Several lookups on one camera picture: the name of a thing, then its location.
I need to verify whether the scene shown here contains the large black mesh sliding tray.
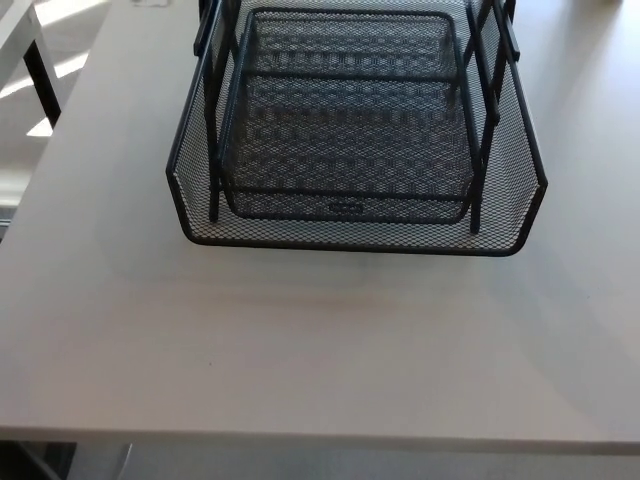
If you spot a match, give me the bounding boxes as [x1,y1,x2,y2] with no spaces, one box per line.
[165,0,549,259]

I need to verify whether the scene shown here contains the black mesh tray with label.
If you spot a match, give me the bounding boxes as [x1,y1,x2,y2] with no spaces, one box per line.
[219,7,475,225]

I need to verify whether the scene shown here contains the white side table black legs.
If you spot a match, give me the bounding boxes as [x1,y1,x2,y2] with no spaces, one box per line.
[0,0,65,126]

